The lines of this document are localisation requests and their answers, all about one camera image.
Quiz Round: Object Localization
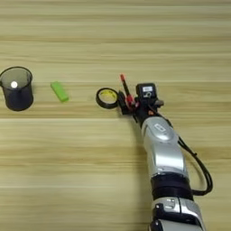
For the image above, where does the black mesh pen cup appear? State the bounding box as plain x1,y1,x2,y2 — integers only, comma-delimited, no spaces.
0,66,34,112

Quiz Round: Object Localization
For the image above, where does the green eraser block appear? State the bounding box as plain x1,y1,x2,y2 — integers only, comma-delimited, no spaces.
50,80,70,103

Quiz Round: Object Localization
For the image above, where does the black tape roll yellow core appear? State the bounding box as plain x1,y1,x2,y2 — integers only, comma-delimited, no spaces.
96,87,120,110

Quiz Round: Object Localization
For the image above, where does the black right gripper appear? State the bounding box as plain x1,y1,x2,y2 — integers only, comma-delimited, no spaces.
117,89,170,125

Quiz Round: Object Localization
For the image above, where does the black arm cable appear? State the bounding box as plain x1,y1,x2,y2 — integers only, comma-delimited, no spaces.
177,136,214,197

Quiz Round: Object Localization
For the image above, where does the red and black marker pen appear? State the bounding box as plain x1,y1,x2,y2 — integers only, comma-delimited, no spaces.
119,73,135,110

